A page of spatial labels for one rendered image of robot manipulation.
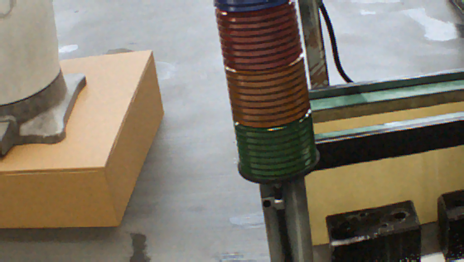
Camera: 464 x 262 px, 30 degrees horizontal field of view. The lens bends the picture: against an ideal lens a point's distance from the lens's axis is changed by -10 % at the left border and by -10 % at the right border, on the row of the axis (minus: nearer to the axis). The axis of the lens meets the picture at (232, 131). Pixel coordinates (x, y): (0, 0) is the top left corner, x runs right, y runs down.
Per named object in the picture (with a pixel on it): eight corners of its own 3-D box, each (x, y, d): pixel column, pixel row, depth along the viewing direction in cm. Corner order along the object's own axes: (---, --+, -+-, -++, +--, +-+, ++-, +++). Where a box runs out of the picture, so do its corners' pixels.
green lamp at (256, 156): (313, 140, 77) (306, 89, 75) (321, 176, 71) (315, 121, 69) (239, 152, 77) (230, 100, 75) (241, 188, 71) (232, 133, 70)
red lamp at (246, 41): (299, 36, 73) (290, -17, 71) (306, 65, 67) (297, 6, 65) (221, 46, 73) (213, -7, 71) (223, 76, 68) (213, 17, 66)
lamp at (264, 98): (306, 89, 75) (299, 36, 73) (315, 121, 69) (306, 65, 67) (230, 100, 75) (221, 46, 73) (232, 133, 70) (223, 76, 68)
